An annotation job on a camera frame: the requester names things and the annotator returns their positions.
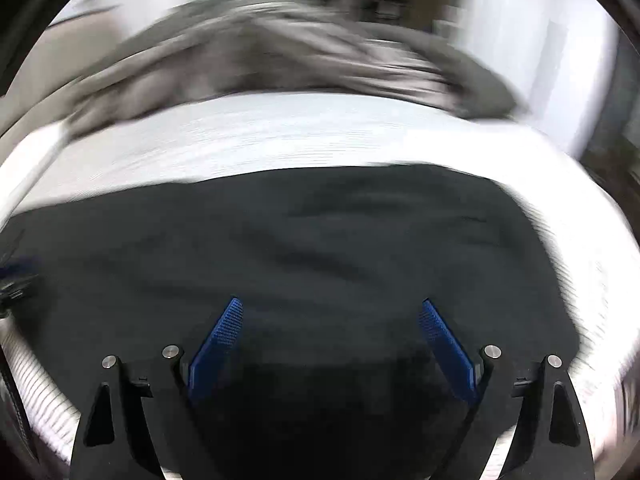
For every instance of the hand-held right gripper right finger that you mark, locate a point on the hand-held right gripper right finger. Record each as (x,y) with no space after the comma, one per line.
(447,350)

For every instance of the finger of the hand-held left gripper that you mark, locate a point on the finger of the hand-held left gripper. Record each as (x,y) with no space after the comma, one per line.
(17,270)

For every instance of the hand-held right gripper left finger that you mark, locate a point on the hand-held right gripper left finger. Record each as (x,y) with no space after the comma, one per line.
(215,350)

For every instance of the black pants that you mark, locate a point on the black pants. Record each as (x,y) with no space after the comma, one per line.
(300,240)

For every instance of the white pillow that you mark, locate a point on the white pillow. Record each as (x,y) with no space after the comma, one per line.
(30,160)

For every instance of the beige padded headboard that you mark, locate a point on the beige padded headboard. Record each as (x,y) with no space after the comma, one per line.
(45,75)

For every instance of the bed with honeycomb cover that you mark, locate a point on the bed with honeycomb cover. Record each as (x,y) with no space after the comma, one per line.
(325,130)

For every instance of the grey duvet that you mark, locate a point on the grey duvet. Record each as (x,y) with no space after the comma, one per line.
(275,55)

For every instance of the dark glass window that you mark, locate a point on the dark glass window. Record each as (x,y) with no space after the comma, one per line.
(617,100)

